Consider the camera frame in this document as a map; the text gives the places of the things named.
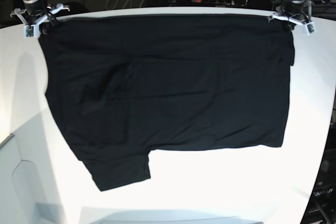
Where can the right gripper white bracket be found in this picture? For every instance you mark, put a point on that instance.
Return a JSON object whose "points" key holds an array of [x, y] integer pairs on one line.
{"points": [[38, 17]]}

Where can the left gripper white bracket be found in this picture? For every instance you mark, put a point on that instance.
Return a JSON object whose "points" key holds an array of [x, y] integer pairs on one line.
{"points": [[293, 12]]}

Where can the black T-shirt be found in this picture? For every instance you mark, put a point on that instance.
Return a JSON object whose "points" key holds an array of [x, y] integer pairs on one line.
{"points": [[119, 88]]}

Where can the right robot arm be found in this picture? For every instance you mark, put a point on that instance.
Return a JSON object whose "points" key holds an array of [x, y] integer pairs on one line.
{"points": [[35, 5]]}

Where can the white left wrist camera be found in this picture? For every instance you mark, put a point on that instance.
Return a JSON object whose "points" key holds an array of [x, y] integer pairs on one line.
{"points": [[309, 28]]}

